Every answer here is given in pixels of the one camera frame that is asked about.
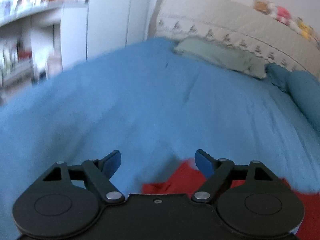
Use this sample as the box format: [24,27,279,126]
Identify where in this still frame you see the red garment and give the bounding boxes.
[141,157,320,240]

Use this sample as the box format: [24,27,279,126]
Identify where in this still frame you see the blue bed cover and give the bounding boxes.
[1,38,319,239]

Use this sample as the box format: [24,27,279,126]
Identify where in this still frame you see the grey-green folded cloth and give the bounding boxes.
[174,37,267,79]

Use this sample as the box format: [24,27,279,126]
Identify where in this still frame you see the teal bolster pillow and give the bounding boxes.
[265,63,319,132]

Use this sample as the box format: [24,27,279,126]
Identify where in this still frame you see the white shelf unit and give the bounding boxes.
[1,2,63,105]

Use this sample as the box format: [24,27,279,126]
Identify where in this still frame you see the white wardrobe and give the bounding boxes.
[60,0,149,70]

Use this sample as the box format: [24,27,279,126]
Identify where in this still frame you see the beige embroidered headboard cover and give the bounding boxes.
[148,0,319,77]

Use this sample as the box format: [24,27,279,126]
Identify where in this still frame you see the plush toys on headboard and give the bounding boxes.
[253,0,319,45]

